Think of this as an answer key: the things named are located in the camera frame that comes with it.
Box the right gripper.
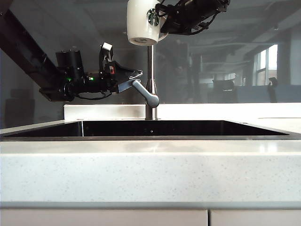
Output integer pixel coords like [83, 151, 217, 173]
[154, 0, 206, 35]

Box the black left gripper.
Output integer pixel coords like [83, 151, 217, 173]
[103, 60, 143, 94]

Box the grey metal faucet lever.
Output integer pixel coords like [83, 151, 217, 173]
[131, 79, 160, 108]

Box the white Starbucks logo mug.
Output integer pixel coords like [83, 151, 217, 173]
[127, 0, 169, 46]

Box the dark metal gooseneck faucet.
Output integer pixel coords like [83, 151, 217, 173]
[145, 44, 159, 121]

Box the black rectangular sink basin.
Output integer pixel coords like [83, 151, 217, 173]
[0, 120, 301, 141]

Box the white raised counter ledge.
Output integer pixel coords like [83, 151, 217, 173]
[63, 104, 301, 121]

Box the grey cabinet door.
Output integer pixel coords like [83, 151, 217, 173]
[210, 209, 301, 226]
[0, 208, 209, 226]

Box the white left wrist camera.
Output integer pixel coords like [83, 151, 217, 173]
[98, 42, 114, 74]

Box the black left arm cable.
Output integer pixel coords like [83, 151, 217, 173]
[74, 90, 114, 101]

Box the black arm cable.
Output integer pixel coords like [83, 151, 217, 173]
[185, 9, 220, 36]
[74, 90, 114, 101]

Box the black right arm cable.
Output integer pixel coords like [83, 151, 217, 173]
[185, 9, 220, 36]

